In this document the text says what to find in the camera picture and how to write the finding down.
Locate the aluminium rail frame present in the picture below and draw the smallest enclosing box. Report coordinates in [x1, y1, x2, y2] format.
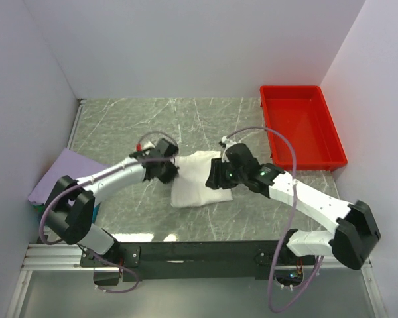
[6, 240, 389, 318]

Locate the folded green t-shirt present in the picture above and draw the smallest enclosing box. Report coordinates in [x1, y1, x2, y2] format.
[33, 204, 45, 215]

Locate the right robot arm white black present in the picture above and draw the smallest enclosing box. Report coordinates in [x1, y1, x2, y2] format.
[205, 140, 381, 270]

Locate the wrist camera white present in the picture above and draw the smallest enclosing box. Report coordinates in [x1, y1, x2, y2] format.
[136, 141, 155, 152]
[219, 136, 236, 149]

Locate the folded lavender t-shirt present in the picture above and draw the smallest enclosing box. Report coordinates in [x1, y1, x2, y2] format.
[28, 148, 109, 206]

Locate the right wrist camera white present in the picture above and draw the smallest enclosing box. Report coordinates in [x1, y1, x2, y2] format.
[219, 136, 236, 149]

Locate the white t-shirt red print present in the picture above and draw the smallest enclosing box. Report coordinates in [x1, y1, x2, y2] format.
[170, 151, 233, 208]

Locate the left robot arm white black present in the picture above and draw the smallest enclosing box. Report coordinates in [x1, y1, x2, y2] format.
[39, 138, 179, 266]

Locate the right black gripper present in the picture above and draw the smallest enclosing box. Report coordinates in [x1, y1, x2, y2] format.
[205, 158, 247, 189]

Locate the red plastic bin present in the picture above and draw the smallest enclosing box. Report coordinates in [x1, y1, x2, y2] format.
[260, 85, 348, 172]

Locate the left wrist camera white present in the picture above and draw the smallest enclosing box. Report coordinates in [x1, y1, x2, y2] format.
[136, 141, 155, 152]

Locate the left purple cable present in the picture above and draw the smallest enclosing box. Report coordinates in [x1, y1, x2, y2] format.
[39, 131, 180, 294]

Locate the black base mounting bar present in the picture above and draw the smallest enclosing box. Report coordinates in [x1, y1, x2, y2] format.
[79, 240, 318, 288]

